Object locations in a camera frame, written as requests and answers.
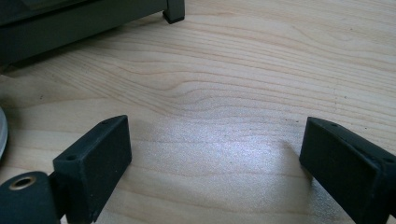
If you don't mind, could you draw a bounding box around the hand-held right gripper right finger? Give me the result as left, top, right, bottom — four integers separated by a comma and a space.
299, 116, 396, 224

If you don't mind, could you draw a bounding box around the pale round object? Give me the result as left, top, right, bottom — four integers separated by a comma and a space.
0, 106, 9, 161

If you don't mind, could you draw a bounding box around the dark grey tray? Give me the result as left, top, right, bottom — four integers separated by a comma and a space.
0, 0, 186, 68

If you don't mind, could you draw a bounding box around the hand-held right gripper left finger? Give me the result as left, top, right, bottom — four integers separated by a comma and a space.
49, 114, 133, 224

